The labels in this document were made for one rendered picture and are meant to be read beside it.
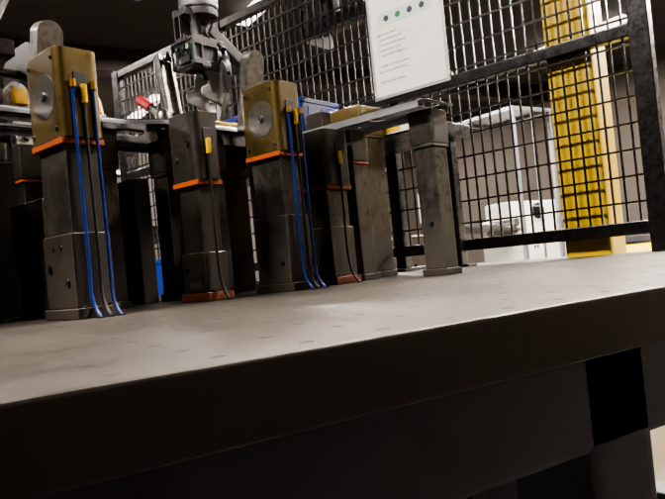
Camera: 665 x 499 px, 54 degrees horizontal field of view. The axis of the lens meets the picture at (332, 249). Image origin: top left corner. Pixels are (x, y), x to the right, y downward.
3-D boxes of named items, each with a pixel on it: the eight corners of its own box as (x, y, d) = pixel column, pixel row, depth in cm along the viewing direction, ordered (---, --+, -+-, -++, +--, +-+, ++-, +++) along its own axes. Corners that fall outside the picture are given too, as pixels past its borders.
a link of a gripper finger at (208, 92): (199, 119, 124) (192, 71, 125) (223, 122, 129) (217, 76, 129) (209, 114, 122) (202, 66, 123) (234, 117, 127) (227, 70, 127)
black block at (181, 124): (221, 303, 96) (202, 105, 97) (181, 305, 103) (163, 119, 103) (248, 299, 100) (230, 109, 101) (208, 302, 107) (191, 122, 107)
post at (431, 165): (447, 274, 112) (430, 106, 112) (423, 276, 115) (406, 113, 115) (462, 272, 115) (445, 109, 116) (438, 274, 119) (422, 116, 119)
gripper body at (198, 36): (171, 75, 126) (165, 14, 127) (208, 81, 133) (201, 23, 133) (196, 64, 121) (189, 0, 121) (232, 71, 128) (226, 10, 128)
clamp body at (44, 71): (88, 323, 79) (62, 36, 80) (43, 324, 87) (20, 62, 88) (137, 316, 84) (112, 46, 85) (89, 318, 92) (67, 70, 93)
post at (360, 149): (364, 280, 123) (349, 128, 124) (344, 282, 127) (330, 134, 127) (381, 278, 127) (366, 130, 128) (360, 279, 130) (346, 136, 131)
